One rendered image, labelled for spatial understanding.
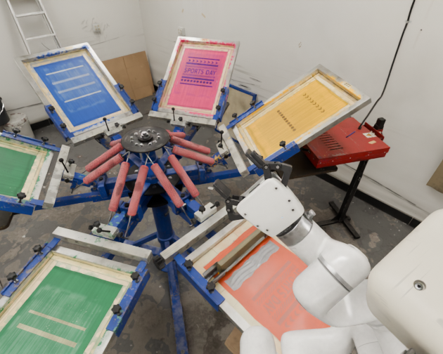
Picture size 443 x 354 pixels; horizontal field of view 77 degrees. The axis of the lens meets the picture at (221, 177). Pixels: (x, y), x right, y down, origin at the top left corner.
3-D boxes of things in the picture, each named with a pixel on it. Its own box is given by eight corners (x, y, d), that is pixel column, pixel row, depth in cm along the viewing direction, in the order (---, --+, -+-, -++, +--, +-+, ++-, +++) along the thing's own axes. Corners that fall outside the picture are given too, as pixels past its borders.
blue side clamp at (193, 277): (225, 304, 132) (225, 297, 127) (217, 312, 129) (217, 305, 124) (185, 264, 148) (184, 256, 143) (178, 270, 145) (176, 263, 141)
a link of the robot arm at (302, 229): (320, 226, 51) (310, 216, 51) (284, 252, 55) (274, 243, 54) (316, 208, 58) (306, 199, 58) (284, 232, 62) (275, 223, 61)
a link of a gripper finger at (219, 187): (238, 206, 56) (214, 183, 55) (228, 215, 57) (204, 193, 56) (240, 199, 59) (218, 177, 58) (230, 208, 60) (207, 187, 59)
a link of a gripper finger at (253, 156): (282, 168, 51) (256, 142, 50) (269, 179, 52) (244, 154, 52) (282, 163, 54) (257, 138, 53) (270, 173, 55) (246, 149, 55)
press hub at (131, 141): (200, 257, 259) (189, 132, 170) (165, 285, 238) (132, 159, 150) (174, 233, 280) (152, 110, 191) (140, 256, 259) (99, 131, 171)
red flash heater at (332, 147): (353, 127, 242) (357, 114, 234) (389, 158, 208) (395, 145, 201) (287, 136, 231) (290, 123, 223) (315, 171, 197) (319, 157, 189)
